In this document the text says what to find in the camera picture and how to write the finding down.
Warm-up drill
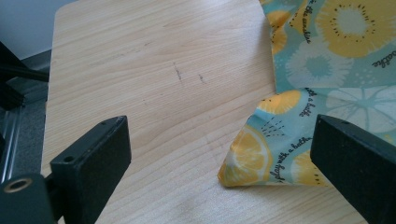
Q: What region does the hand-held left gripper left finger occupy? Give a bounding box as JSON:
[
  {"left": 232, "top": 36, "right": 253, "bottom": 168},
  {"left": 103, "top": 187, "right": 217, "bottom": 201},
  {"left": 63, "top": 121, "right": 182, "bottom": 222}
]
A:
[{"left": 49, "top": 115, "right": 132, "bottom": 224}]

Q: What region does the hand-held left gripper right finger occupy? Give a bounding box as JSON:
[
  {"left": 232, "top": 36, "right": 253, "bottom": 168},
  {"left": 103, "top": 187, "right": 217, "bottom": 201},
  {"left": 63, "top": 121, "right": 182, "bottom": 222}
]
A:
[{"left": 310, "top": 114, "right": 396, "bottom": 224}]

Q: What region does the lemon print cloth bag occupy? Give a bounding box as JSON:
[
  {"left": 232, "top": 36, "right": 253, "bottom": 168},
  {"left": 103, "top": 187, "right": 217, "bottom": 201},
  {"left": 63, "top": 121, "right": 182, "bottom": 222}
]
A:
[{"left": 217, "top": 0, "right": 396, "bottom": 189}]

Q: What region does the black metal stand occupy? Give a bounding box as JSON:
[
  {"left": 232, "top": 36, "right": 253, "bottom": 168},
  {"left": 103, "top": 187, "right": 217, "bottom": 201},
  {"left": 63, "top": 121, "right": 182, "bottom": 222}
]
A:
[{"left": 0, "top": 41, "right": 50, "bottom": 110}]

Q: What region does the aluminium floor rail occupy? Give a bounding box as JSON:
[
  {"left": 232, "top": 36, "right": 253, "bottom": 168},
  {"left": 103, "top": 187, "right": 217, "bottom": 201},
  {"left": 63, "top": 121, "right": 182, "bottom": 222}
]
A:
[{"left": 0, "top": 105, "right": 23, "bottom": 185}]

